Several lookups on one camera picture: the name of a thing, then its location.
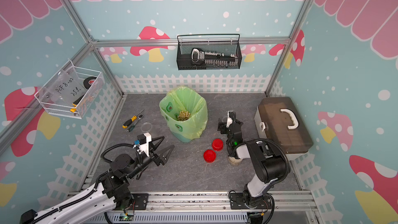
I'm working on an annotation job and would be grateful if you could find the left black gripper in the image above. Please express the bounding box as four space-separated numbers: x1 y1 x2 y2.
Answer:
127 136 175 180

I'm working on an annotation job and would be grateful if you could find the beige lid jar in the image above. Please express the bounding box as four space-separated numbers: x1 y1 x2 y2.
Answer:
228 157 243 166

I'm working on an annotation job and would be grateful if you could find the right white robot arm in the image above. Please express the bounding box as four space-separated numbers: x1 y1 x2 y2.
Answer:
218 111 290 208

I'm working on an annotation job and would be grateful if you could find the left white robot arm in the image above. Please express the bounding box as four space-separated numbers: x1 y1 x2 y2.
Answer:
20 133 175 224

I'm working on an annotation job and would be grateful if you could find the peanut pile in bin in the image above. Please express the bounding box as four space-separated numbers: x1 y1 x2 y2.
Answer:
177 111 191 121

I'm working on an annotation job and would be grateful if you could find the brown lid storage box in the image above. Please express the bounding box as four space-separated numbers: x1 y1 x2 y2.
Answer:
255 97 314 161

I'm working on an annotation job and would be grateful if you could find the green bag trash bin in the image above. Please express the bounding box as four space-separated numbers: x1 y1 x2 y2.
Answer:
159 86 208 143

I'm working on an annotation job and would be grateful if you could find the socket set in basket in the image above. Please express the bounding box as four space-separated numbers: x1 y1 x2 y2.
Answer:
191 48 240 68

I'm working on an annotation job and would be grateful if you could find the yellow black tool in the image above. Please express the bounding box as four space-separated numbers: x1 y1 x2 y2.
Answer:
70 95 84 113

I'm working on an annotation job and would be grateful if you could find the black tape roll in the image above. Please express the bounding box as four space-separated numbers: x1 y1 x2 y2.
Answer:
83 76 97 90

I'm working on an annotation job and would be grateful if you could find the clear plastic bag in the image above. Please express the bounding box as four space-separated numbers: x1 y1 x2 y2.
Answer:
41 67 87 111

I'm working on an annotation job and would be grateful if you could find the yellow handle screwdriver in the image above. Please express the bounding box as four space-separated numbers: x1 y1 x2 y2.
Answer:
122 110 144 129

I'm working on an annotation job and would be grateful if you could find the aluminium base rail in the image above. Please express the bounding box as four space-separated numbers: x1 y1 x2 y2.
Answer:
86 190 323 224

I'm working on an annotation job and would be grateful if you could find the black mesh wall basket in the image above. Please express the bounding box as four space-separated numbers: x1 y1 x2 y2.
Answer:
176 34 242 71

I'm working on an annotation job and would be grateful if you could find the white wire wall basket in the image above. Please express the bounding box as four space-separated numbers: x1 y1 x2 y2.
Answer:
34 60 105 119

